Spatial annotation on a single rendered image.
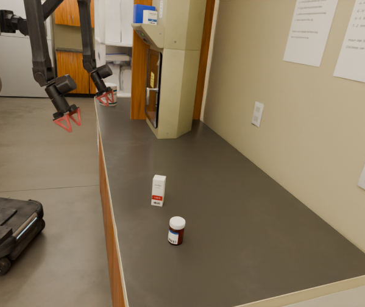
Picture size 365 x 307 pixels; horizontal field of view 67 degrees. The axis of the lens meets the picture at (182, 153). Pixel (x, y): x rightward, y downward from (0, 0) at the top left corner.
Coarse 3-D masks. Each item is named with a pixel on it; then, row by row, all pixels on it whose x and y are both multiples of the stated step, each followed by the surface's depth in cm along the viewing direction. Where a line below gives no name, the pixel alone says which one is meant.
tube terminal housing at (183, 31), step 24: (168, 0) 127; (192, 0) 131; (168, 24) 131; (192, 24) 138; (168, 48) 135; (192, 48) 145; (168, 72) 140; (192, 72) 152; (168, 96) 145; (192, 96) 161; (168, 120) 150; (192, 120) 170
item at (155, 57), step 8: (152, 56) 152; (160, 56) 136; (152, 64) 152; (160, 64) 138; (152, 72) 153; (160, 72) 140; (152, 96) 155; (152, 104) 155; (152, 112) 156; (152, 120) 157
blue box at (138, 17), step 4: (136, 4) 140; (140, 4) 141; (136, 8) 141; (140, 8) 141; (144, 8) 142; (148, 8) 143; (152, 8) 143; (136, 12) 142; (140, 12) 142; (136, 16) 143; (140, 16) 143; (136, 20) 143; (140, 20) 144
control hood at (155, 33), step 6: (132, 24) 149; (138, 24) 133; (144, 24) 128; (150, 24) 129; (144, 30) 130; (150, 30) 129; (156, 30) 130; (162, 30) 131; (150, 36) 130; (156, 36) 131; (162, 36) 132; (144, 42) 159; (156, 42) 132; (162, 42) 133
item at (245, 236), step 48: (144, 144) 143; (192, 144) 150; (144, 192) 100; (192, 192) 104; (240, 192) 107; (288, 192) 111; (144, 240) 78; (192, 240) 80; (240, 240) 82; (288, 240) 84; (336, 240) 86; (144, 288) 63; (192, 288) 64; (240, 288) 66; (288, 288) 67; (336, 288) 72
